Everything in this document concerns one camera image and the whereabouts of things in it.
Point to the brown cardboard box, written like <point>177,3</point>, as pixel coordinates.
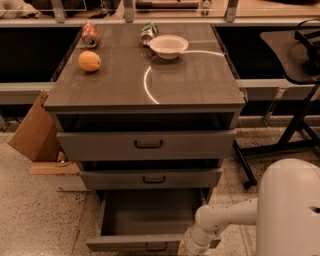
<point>36,139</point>

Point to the grey drawer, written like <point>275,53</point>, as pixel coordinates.
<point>145,220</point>
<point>116,146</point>
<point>151,179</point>

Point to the grey top drawer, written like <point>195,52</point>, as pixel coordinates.
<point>116,146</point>

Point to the white bowl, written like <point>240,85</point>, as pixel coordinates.
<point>168,46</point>

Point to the grey bottom drawer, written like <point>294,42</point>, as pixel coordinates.
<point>145,220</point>

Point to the metal railing with posts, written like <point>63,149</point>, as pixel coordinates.
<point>64,12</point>

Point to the orange fruit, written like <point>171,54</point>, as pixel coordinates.
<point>89,61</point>

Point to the grey drawer cabinet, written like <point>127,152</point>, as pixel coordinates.
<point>134,90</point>

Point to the red soda can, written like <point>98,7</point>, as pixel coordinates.
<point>90,35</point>

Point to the grey middle drawer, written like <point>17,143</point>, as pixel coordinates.
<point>151,179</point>

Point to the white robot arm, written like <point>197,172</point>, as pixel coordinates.
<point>286,214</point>

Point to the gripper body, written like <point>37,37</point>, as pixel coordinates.
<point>190,244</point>

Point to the green soda can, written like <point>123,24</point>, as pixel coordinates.
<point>148,32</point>

